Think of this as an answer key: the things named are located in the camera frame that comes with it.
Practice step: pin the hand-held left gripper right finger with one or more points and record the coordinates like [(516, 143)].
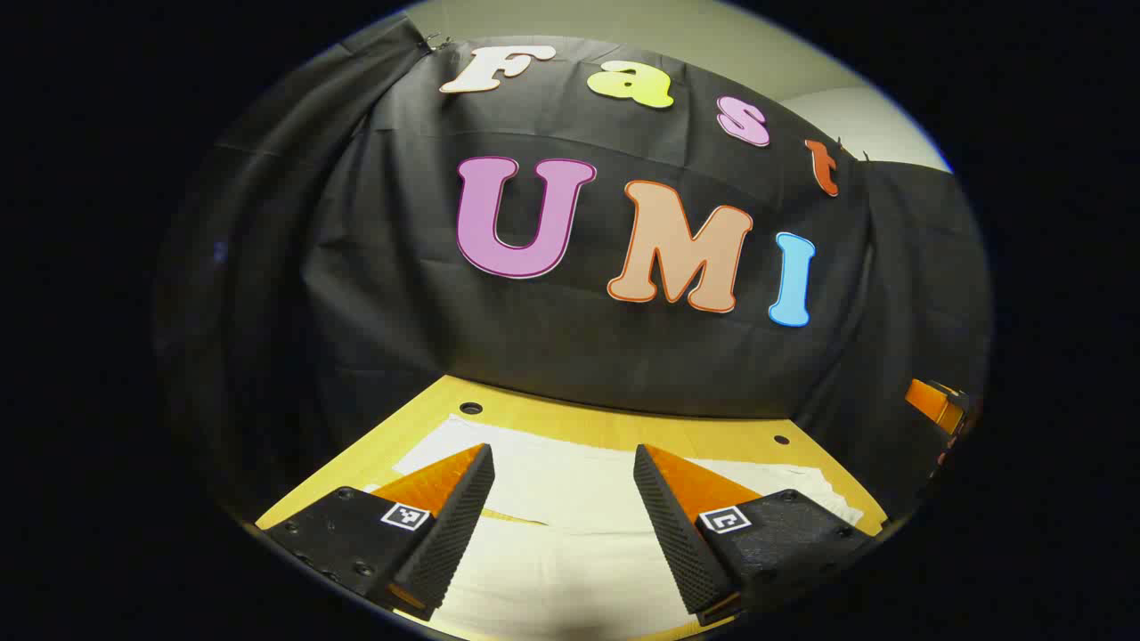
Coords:
[(677, 534)]

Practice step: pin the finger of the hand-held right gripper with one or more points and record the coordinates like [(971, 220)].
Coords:
[(933, 402)]

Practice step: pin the white jeans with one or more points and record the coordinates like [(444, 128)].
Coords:
[(561, 552)]

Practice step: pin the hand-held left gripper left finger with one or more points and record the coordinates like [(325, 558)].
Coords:
[(454, 525)]

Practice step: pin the small metal clip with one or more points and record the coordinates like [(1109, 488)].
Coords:
[(434, 40)]

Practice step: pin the black backdrop cloth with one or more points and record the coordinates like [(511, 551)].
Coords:
[(401, 312)]

